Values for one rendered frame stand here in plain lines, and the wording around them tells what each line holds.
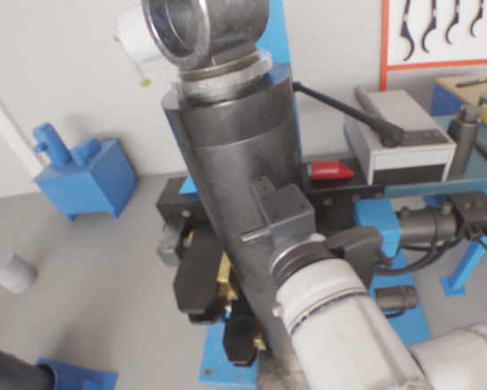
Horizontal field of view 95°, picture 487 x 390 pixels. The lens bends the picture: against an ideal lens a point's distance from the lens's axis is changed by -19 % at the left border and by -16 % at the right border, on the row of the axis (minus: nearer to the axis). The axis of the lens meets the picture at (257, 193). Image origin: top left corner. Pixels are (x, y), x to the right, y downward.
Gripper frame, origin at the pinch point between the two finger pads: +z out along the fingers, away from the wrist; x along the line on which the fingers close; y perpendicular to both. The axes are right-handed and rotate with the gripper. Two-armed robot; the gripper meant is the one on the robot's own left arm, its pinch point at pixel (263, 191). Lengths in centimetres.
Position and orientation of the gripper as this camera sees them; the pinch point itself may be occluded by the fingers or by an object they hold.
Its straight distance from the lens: 40.2
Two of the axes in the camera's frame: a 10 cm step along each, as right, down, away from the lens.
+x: 1.9, 7.5, 6.4
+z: -2.9, -5.8, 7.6
